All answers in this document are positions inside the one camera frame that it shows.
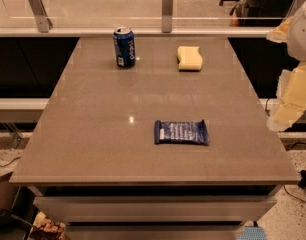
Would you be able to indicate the white rounded gripper body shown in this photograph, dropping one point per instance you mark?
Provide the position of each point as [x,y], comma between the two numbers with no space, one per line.
[302,37]

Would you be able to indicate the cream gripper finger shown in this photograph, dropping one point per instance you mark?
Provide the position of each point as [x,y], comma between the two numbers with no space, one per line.
[290,104]
[280,33]

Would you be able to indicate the blue rxbar blueberry wrapper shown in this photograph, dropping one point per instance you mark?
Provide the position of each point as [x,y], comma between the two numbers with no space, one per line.
[181,133]

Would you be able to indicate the seated person in background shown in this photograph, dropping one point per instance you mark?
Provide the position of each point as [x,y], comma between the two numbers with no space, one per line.
[256,13]

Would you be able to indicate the yellow sponge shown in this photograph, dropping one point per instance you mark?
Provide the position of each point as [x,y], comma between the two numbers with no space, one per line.
[189,58]

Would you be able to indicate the blue perforated mat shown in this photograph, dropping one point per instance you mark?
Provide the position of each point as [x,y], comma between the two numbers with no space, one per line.
[253,233]

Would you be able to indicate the blue pepsi soda can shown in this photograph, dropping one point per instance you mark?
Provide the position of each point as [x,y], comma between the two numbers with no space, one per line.
[124,45]

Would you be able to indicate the glass barrier panel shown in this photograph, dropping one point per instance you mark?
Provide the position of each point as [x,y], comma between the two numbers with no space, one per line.
[93,17]

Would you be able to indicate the brown snack pile on floor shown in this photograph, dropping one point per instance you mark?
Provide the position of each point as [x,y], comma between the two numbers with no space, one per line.
[46,229]

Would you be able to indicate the middle metal glass bracket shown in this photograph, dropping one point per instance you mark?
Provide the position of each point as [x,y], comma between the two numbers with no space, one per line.
[167,15]

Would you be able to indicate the left metal glass bracket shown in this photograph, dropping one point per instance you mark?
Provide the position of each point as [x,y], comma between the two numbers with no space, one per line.
[42,20]

